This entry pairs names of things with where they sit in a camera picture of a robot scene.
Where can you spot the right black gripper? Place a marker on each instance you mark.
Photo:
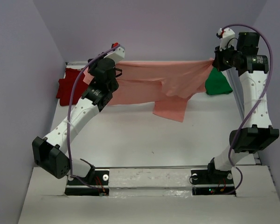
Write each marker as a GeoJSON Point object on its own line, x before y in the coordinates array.
{"type": "Point", "coordinates": [218, 62]}

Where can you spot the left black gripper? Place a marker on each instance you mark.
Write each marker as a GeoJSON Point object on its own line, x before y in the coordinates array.
{"type": "Point", "coordinates": [90, 70]}

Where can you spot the pink t-shirt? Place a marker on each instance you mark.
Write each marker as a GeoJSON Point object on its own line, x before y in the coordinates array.
{"type": "Point", "coordinates": [168, 84]}

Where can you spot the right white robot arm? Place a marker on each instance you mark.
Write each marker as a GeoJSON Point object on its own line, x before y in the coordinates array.
{"type": "Point", "coordinates": [256, 131]}

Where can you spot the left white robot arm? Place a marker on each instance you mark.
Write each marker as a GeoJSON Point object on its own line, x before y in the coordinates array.
{"type": "Point", "coordinates": [53, 152]}

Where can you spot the green t-shirt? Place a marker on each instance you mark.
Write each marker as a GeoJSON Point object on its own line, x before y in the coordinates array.
{"type": "Point", "coordinates": [217, 84]}

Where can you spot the red folded t-shirt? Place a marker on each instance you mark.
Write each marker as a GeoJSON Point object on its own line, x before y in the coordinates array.
{"type": "Point", "coordinates": [66, 84]}

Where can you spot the white cardboard front cover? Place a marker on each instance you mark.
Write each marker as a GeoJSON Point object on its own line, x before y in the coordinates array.
{"type": "Point", "coordinates": [152, 196]}

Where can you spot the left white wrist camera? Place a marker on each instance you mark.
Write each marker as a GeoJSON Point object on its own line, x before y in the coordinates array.
{"type": "Point", "coordinates": [117, 54]}

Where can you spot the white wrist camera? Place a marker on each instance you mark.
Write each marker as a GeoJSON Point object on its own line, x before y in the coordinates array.
{"type": "Point", "coordinates": [226, 37]}
{"type": "Point", "coordinates": [117, 54]}

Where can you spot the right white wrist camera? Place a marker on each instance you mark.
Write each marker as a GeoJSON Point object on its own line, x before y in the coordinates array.
{"type": "Point", "coordinates": [226, 37]}

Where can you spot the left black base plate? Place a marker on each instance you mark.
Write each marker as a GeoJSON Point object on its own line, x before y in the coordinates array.
{"type": "Point", "coordinates": [98, 186]}

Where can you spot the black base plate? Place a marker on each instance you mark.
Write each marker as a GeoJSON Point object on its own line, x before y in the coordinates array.
{"type": "Point", "coordinates": [206, 184]}
{"type": "Point", "coordinates": [98, 186]}

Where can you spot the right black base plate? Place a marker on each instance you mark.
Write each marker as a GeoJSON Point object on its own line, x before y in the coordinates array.
{"type": "Point", "coordinates": [206, 184]}

